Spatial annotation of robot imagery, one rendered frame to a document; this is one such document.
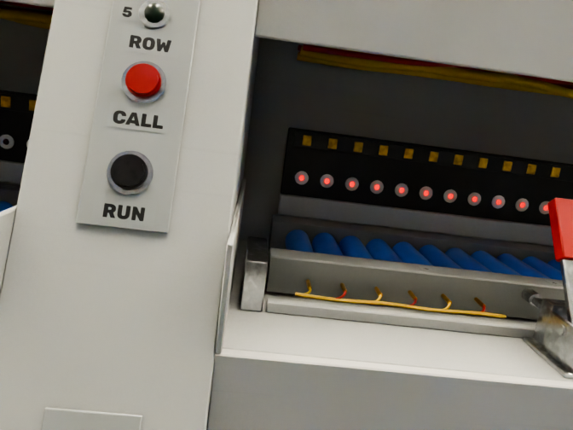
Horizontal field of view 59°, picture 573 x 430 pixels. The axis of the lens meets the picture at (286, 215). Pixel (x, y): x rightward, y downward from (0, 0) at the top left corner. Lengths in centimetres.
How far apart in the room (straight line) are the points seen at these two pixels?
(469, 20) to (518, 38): 3
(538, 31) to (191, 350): 24
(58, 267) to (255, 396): 10
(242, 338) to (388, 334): 8
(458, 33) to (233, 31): 12
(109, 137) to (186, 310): 8
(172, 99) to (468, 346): 19
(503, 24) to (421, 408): 20
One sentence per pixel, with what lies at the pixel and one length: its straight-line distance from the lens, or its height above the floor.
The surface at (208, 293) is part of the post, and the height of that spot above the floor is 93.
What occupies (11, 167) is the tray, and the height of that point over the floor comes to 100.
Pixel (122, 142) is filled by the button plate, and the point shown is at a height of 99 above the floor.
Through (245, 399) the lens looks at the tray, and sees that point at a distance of 24.
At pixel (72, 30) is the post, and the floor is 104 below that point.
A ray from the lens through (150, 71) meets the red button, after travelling 25.
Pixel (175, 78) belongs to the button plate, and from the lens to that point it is 25.
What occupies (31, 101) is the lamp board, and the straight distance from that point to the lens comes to 43.
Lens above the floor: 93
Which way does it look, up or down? 9 degrees up
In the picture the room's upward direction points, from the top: 6 degrees clockwise
